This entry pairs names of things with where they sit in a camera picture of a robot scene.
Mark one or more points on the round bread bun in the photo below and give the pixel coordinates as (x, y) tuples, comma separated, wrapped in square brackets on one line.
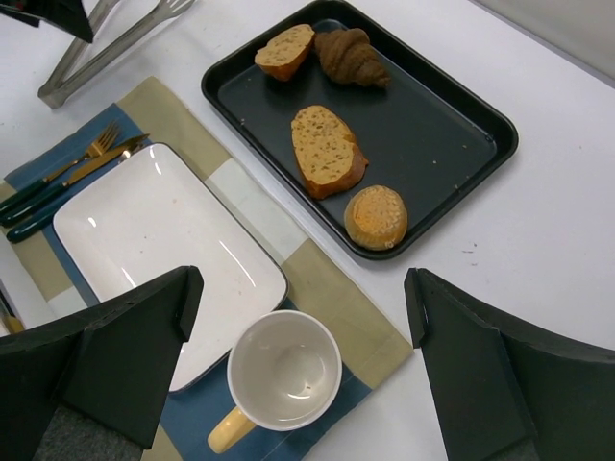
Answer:
[(376, 218)]

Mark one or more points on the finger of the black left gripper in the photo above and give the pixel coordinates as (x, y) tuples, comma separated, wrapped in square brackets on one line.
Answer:
[(67, 15)]

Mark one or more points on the bread slice centre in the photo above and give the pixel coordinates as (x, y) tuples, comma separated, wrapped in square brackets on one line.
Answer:
[(327, 152)]

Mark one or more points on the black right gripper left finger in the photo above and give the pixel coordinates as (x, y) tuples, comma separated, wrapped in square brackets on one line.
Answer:
[(92, 385)]

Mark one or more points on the brown croissant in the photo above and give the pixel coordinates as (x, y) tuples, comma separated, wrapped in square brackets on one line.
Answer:
[(348, 58)]

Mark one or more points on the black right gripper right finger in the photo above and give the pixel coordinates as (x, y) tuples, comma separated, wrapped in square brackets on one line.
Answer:
[(503, 388)]

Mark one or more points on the black baking tray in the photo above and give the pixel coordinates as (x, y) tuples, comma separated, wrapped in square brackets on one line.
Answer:
[(425, 136)]

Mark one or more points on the bread slice left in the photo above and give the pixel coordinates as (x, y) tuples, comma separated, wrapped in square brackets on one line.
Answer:
[(283, 54)]

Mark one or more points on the gold knife green handle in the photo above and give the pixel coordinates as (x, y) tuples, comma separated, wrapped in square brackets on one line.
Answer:
[(47, 193)]

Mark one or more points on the yellow mug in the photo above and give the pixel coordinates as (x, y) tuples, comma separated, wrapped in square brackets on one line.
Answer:
[(283, 373)]

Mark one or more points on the gold fork green handle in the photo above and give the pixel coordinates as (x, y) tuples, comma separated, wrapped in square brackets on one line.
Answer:
[(95, 149)]

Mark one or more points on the gold spoon green handle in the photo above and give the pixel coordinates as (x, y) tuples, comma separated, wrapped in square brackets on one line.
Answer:
[(43, 216)]

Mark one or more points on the bread slice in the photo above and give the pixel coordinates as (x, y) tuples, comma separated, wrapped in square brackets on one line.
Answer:
[(327, 152), (283, 54)]

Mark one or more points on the white rectangular plate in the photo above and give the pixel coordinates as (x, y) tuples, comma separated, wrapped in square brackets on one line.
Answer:
[(151, 214)]

